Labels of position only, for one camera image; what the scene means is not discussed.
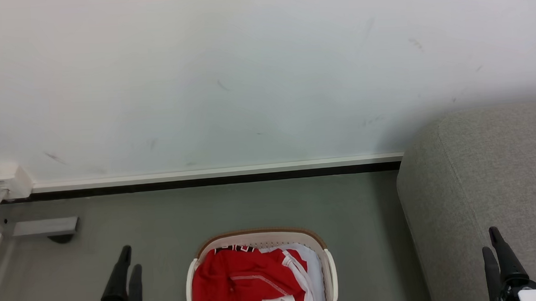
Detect red shorts with white trim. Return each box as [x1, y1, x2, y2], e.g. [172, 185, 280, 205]
[254, 247, 318, 301]

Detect grey fabric seat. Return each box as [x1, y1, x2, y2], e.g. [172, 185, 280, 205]
[393, 103, 536, 301]

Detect white and black baseboard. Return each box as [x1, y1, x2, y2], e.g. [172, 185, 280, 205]
[0, 152, 406, 204]

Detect white garment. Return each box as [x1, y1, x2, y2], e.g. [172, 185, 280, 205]
[259, 241, 326, 301]

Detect red basketball jersey number 23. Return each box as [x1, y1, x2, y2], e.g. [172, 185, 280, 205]
[190, 243, 309, 301]

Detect white wall socket box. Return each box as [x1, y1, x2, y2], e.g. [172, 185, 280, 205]
[0, 162, 34, 202]

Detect grey metal bar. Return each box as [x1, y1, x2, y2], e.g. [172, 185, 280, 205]
[11, 216, 80, 238]

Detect white laundry basket brown rim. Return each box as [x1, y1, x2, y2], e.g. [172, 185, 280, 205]
[183, 226, 339, 301]

